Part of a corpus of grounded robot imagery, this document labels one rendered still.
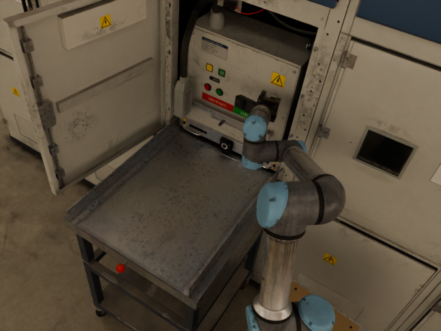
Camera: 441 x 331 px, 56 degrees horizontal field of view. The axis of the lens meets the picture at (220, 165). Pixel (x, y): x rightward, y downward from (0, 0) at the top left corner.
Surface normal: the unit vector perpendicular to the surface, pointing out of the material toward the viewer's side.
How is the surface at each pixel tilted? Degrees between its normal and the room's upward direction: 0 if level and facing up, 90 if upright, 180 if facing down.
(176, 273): 0
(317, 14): 90
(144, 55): 90
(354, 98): 90
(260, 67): 90
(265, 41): 0
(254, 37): 0
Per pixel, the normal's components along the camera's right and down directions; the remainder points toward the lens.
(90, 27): 0.76, 0.50
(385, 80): -0.52, 0.57
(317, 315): 0.23, -0.70
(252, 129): -0.25, 0.46
